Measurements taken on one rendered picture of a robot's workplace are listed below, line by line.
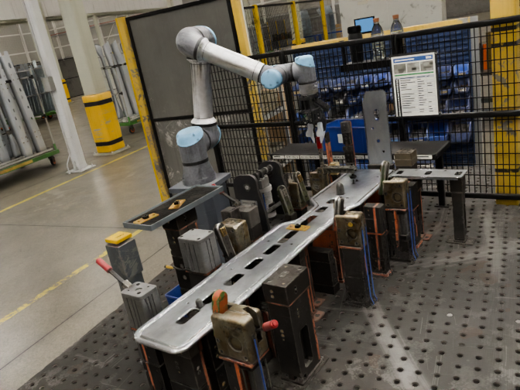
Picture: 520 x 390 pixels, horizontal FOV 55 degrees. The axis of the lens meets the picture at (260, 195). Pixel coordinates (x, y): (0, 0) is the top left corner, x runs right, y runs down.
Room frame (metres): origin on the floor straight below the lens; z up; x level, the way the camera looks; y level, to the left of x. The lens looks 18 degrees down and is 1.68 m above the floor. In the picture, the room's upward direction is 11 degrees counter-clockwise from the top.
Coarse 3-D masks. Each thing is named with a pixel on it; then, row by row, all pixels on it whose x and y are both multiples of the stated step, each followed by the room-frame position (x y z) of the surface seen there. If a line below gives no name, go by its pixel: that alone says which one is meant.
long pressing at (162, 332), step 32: (320, 192) 1.95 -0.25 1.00; (352, 192) 1.89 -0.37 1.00; (288, 224) 1.67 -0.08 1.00; (320, 224) 1.62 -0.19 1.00; (256, 256) 1.46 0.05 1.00; (288, 256) 1.42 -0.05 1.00; (192, 288) 1.32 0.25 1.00; (224, 288) 1.29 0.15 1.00; (256, 288) 1.26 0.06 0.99; (160, 320) 1.18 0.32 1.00; (192, 320) 1.15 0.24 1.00
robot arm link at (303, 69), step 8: (304, 56) 2.03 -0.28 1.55; (312, 56) 2.05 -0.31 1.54; (296, 64) 2.05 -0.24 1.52; (304, 64) 2.03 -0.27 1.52; (312, 64) 2.04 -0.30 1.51; (296, 72) 2.04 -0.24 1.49; (304, 72) 2.03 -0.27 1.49; (312, 72) 2.03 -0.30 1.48; (304, 80) 2.03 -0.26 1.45; (312, 80) 2.03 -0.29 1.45
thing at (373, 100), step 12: (372, 96) 2.20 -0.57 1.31; (384, 96) 2.16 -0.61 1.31; (372, 108) 2.20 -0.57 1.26; (384, 108) 2.17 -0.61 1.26; (372, 120) 2.20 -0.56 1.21; (384, 120) 2.17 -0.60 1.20; (372, 132) 2.21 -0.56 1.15; (384, 132) 2.17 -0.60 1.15; (372, 144) 2.21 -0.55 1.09; (384, 144) 2.18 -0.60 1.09; (372, 156) 2.22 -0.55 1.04; (384, 156) 2.18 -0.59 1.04
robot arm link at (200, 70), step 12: (204, 36) 2.15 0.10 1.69; (192, 60) 2.19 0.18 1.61; (192, 72) 2.22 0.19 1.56; (204, 72) 2.20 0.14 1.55; (192, 84) 2.23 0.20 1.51; (204, 84) 2.20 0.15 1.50; (204, 96) 2.21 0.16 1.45; (204, 108) 2.21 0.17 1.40; (192, 120) 2.24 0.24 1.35; (204, 120) 2.21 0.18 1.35; (216, 120) 2.25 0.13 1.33; (216, 132) 2.24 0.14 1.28; (216, 144) 2.26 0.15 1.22
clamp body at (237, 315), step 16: (224, 320) 1.03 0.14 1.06; (240, 320) 1.01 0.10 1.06; (256, 320) 1.04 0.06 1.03; (224, 336) 1.03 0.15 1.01; (240, 336) 1.00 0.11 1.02; (256, 336) 1.01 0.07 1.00; (224, 352) 1.04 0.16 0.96; (240, 352) 1.01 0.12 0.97; (256, 352) 1.00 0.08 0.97; (240, 368) 1.03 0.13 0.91; (256, 368) 1.02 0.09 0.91; (240, 384) 1.03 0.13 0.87; (256, 384) 1.02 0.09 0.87
